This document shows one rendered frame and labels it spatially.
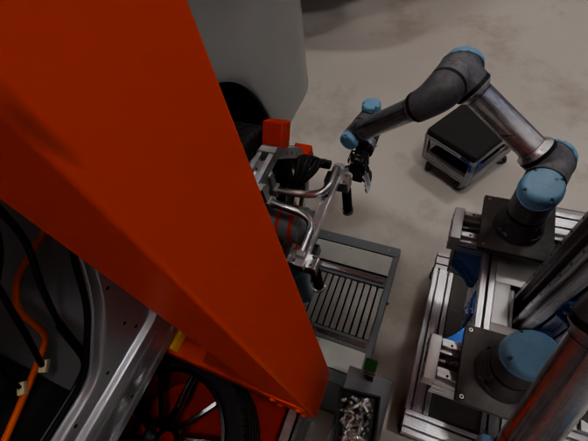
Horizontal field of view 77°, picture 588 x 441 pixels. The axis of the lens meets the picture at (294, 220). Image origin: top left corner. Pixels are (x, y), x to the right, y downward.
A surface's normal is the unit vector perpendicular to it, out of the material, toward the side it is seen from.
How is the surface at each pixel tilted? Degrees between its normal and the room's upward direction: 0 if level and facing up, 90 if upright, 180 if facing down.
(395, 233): 0
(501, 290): 0
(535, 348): 7
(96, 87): 90
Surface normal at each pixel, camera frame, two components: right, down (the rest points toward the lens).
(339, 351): -0.16, -0.55
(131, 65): 0.92, 0.22
